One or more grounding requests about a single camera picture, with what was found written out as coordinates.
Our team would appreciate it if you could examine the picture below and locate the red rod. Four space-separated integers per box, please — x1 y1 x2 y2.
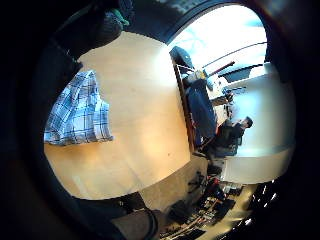
207 60 236 77

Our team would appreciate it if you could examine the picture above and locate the blue plaid cloth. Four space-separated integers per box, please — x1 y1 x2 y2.
43 69 114 147

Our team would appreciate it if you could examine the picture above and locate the pile of black floor equipment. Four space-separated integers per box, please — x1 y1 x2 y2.
159 169 246 240

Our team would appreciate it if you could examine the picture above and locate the the person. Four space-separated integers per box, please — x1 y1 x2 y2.
71 191 168 240

